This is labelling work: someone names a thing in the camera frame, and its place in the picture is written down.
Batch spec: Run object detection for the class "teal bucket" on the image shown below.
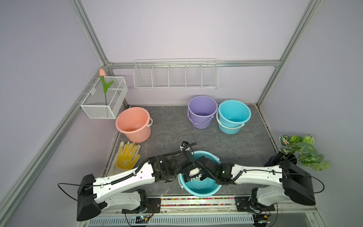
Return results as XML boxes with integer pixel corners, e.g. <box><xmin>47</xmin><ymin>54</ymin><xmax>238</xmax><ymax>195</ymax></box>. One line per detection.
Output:
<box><xmin>177</xmin><ymin>151</ymin><xmax>222</xmax><ymax>198</ymax></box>
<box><xmin>216</xmin><ymin>100</ymin><xmax>251</xmax><ymax>135</ymax></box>

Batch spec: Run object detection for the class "pink plastic bucket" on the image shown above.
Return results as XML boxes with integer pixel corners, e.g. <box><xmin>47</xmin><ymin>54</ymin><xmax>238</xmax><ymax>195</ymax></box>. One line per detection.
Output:
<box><xmin>115</xmin><ymin>107</ymin><xmax>153</xmax><ymax>143</ymax></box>

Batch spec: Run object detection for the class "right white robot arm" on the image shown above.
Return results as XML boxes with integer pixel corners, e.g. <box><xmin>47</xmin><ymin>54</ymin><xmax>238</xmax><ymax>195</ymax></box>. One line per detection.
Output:
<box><xmin>195</xmin><ymin>156</ymin><xmax>316</xmax><ymax>207</ymax></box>

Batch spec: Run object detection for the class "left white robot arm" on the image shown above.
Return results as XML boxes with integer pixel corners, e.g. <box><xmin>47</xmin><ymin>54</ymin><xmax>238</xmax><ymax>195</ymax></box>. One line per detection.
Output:
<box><xmin>77</xmin><ymin>150</ymin><xmax>200</xmax><ymax>222</ymax></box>

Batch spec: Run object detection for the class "purple bucket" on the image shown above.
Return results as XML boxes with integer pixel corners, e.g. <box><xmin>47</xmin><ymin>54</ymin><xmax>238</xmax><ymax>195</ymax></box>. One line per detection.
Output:
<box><xmin>187</xmin><ymin>96</ymin><xmax>218</xmax><ymax>129</ymax></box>

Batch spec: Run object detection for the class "yellow white work glove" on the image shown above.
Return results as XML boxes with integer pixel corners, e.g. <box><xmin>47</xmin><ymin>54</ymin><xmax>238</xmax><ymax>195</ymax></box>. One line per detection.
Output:
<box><xmin>108</xmin><ymin>141</ymin><xmax>141</xmax><ymax>176</ymax></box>

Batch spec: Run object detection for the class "potted green plant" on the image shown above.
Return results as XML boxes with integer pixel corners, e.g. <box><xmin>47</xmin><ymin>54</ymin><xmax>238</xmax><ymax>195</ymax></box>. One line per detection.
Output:
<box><xmin>264</xmin><ymin>135</ymin><xmax>330</xmax><ymax>171</ymax></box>

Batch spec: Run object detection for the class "pink artificial tulip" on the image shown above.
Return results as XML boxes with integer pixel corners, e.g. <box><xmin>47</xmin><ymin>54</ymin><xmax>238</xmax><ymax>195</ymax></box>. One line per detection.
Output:
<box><xmin>99</xmin><ymin>69</ymin><xmax>114</xmax><ymax>105</ymax></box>

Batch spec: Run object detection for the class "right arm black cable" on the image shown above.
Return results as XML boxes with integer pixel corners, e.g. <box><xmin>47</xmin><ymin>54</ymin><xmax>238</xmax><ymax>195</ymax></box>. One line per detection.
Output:
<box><xmin>243</xmin><ymin>168</ymin><xmax>325</xmax><ymax>194</ymax></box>

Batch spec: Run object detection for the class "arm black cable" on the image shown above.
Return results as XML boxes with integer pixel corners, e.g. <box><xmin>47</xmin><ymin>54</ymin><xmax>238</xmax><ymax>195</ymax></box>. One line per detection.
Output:
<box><xmin>243</xmin><ymin>168</ymin><xmax>325</xmax><ymax>194</ymax></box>
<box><xmin>57</xmin><ymin>183</ymin><xmax>94</xmax><ymax>201</ymax></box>

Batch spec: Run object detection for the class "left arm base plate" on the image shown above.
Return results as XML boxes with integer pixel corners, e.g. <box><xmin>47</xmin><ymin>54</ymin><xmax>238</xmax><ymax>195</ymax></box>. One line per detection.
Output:
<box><xmin>122</xmin><ymin>198</ymin><xmax>161</xmax><ymax>214</ymax></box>

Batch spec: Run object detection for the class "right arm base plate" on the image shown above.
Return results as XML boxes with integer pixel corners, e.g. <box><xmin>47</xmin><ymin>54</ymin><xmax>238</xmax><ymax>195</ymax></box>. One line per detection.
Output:
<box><xmin>235</xmin><ymin>196</ymin><xmax>276</xmax><ymax>214</ymax></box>

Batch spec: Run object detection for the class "white vented cable duct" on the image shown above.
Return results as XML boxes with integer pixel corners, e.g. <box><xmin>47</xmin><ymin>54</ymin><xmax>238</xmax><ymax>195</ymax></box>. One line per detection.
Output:
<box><xmin>88</xmin><ymin>214</ymin><xmax>254</xmax><ymax>227</ymax></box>

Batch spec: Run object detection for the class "white wire basket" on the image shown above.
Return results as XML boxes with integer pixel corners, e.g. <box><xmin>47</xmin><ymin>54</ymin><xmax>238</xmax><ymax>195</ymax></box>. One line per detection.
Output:
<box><xmin>80</xmin><ymin>76</ymin><xmax>128</xmax><ymax>119</ymax></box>

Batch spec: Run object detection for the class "long white wire shelf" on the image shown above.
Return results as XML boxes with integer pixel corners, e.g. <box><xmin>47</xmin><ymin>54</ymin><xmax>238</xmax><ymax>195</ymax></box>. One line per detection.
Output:
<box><xmin>133</xmin><ymin>58</ymin><xmax>219</xmax><ymax>89</ymax></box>

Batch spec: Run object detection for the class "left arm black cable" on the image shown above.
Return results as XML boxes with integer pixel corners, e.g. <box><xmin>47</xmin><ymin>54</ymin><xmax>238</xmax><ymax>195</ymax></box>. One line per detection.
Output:
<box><xmin>57</xmin><ymin>183</ymin><xmax>94</xmax><ymax>201</ymax></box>

